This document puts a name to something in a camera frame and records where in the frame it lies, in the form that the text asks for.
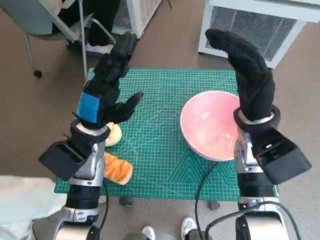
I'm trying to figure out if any black knitted-glove right robot hand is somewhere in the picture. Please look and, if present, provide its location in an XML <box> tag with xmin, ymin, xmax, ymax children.
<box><xmin>205</xmin><ymin>28</ymin><xmax>276</xmax><ymax>123</ymax></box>

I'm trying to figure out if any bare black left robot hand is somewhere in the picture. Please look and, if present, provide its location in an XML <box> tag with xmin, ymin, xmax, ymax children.
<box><xmin>74</xmin><ymin>31</ymin><xmax>145</xmax><ymax>130</ymax></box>

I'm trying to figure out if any pink bowl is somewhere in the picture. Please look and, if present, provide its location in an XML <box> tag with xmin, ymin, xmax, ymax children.
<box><xmin>179</xmin><ymin>90</ymin><xmax>245</xmax><ymax>162</ymax></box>

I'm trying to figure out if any round toy bread bun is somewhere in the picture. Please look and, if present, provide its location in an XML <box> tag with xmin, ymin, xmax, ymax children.
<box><xmin>104</xmin><ymin>121</ymin><xmax>123</xmax><ymax>147</ymax></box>

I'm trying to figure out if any long toy bread loaf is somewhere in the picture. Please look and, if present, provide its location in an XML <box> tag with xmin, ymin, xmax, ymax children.
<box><xmin>103</xmin><ymin>151</ymin><xmax>133</xmax><ymax>186</ymax></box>

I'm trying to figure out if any person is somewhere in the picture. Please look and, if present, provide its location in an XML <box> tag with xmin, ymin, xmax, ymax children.
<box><xmin>0</xmin><ymin>174</ymin><xmax>67</xmax><ymax>240</ymax></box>
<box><xmin>52</xmin><ymin>0</ymin><xmax>121</xmax><ymax>55</ymax></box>

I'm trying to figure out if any large white mesh-front cabinet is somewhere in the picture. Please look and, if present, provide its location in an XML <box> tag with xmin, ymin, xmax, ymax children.
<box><xmin>197</xmin><ymin>0</ymin><xmax>320</xmax><ymax>70</ymax></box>

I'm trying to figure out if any green cutting mat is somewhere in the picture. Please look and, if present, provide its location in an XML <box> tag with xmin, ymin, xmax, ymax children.
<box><xmin>54</xmin><ymin>67</ymin><xmax>278</xmax><ymax>202</ymax></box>

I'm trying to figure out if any small white mesh-front cabinet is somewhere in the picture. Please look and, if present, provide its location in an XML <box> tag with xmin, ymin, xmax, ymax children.
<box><xmin>111</xmin><ymin>0</ymin><xmax>163</xmax><ymax>40</ymax></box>

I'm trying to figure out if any grey office chair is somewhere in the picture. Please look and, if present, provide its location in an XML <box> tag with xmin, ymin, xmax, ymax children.
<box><xmin>0</xmin><ymin>0</ymin><xmax>117</xmax><ymax>78</ymax></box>

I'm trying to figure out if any white shoe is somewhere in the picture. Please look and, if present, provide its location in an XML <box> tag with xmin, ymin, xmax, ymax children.
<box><xmin>141</xmin><ymin>225</ymin><xmax>156</xmax><ymax>240</ymax></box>
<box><xmin>181</xmin><ymin>216</ymin><xmax>198</xmax><ymax>238</ymax></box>

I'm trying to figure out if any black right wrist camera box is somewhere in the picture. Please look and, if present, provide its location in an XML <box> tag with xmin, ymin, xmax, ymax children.
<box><xmin>252</xmin><ymin>127</ymin><xmax>313</xmax><ymax>185</ymax></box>

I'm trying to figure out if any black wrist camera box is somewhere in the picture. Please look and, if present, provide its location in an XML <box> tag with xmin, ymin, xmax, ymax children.
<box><xmin>252</xmin><ymin>127</ymin><xmax>313</xmax><ymax>185</ymax></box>
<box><xmin>37</xmin><ymin>139</ymin><xmax>88</xmax><ymax>182</ymax></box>

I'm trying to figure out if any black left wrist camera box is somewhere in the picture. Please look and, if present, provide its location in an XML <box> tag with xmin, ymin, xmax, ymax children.
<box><xmin>37</xmin><ymin>139</ymin><xmax>88</xmax><ymax>182</ymax></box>

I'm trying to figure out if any black camera cable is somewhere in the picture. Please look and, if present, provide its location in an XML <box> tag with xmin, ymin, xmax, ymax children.
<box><xmin>194</xmin><ymin>161</ymin><xmax>220</xmax><ymax>240</ymax></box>

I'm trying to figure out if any black looping arm cable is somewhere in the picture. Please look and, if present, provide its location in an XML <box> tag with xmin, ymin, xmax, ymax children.
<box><xmin>204</xmin><ymin>201</ymin><xmax>303</xmax><ymax>240</ymax></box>

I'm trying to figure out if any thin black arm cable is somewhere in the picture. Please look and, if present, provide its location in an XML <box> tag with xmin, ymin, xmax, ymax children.
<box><xmin>98</xmin><ymin>184</ymin><xmax>110</xmax><ymax>233</ymax></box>

